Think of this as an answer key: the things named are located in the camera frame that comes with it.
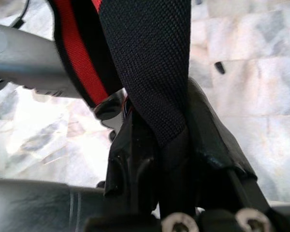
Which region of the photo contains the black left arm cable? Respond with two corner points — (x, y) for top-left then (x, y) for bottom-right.
(11, 0), (31, 28)

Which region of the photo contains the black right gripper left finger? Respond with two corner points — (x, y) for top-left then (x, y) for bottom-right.
(103, 112), (161, 218)

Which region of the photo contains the black red-trimmed garment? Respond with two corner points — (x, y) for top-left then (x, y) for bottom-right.
(47, 0), (193, 170)

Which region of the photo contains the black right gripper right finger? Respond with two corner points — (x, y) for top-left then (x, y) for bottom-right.
(185, 77), (273, 216)

